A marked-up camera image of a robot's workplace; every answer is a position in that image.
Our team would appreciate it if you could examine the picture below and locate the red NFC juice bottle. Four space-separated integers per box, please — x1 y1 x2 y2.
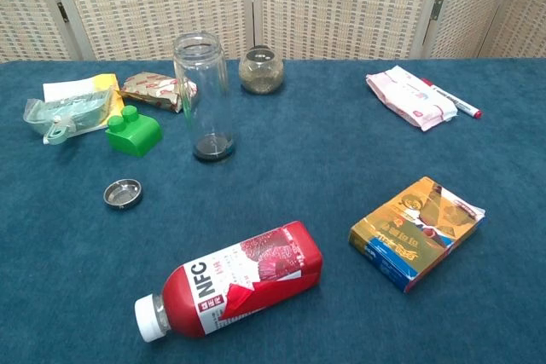
134 220 324 344

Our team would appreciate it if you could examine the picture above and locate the blue felt table cover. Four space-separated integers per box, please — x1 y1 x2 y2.
0 56 546 364

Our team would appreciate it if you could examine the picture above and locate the shiny silver metal bowl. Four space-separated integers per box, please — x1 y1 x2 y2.
103 178 143 211

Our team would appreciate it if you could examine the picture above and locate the brown red snack packet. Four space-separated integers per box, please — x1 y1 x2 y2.
118 71 199 114

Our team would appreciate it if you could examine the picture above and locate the red white marker pen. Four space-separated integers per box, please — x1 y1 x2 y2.
420 77 484 120

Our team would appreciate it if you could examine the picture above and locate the tall clear glass bottle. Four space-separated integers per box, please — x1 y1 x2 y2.
171 32 236 165

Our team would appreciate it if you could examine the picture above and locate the green toy building block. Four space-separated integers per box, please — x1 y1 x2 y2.
105 104 164 158

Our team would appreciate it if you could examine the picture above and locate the round glass jar with seeds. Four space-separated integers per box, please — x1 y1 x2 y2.
237 44 285 95

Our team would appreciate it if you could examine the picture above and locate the yellow white paper packet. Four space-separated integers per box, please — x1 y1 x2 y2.
42 73 126 120

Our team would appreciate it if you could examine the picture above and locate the clear plastic bag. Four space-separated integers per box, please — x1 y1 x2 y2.
22 90 114 146

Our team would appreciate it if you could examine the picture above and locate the yellow blue snack box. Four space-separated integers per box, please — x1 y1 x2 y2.
348 176 487 294

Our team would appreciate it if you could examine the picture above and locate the pink wet wipes pack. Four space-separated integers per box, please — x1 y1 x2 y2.
365 65 459 132

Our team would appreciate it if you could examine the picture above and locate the woven folding screen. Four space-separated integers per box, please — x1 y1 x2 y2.
0 0 546 63

